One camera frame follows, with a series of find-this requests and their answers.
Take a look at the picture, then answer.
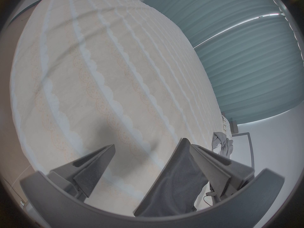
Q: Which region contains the pile of clothes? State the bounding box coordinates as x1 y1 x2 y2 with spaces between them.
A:
211 132 234 157

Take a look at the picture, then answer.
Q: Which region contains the bed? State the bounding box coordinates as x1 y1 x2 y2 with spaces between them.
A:
9 0 256 217

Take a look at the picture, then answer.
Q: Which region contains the black T-shirt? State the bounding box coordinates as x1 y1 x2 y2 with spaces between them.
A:
133 138 210 218

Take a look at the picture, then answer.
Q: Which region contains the white printed pillow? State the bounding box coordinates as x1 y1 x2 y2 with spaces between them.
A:
221 115 232 137

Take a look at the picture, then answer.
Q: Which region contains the grey bedside table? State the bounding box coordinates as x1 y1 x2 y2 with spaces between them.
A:
221 112 239 134

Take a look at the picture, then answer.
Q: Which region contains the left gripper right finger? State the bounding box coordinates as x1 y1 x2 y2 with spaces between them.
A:
189 144 255 197

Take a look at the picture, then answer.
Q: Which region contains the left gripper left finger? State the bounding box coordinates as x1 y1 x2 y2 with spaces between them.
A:
49 144 116 198

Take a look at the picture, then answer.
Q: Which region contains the blue-green curtain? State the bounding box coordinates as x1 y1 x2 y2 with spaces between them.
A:
193 13 304 125
142 0 284 48

